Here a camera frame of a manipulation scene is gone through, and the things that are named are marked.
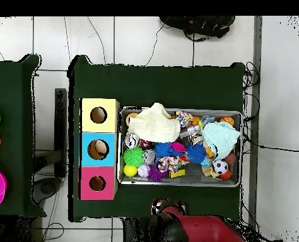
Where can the crushed silver can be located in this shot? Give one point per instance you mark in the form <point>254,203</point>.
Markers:
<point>131,140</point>

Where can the yellow ball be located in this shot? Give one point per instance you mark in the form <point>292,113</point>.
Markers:
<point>130,170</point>

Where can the small soccer ball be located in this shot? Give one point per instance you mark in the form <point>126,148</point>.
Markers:
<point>220,167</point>

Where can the multicolour spiky caterpillar toy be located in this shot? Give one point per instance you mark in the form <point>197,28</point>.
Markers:
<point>177,147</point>

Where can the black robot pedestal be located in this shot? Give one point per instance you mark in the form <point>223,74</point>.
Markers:
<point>137,232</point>

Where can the black backpack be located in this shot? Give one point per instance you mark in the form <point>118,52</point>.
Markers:
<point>202,25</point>

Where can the shallow mesh bin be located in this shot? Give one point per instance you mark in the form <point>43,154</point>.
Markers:
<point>189,180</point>

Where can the cream yellow cloth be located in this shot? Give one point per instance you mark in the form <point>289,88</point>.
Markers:
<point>152,123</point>

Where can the white baseball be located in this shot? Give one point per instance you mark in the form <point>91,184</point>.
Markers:
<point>143,170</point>

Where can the black stand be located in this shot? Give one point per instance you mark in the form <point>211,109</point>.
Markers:
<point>60,126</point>

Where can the small orange basketball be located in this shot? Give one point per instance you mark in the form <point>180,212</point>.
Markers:
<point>227,120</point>

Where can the mint green cloth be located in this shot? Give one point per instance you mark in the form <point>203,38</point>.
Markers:
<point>220,138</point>

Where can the colourful knotted cloth toy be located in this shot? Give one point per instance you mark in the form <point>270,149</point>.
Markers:
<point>168,162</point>

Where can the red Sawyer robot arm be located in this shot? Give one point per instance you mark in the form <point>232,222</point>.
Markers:
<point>210,229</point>

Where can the green spiky ball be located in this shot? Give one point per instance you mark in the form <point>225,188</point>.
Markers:
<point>133,156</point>

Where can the wooden box with three holes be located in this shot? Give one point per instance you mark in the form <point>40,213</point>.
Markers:
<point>109,171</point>

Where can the dark green tablecloth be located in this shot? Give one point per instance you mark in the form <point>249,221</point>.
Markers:
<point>94,80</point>
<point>13,100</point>

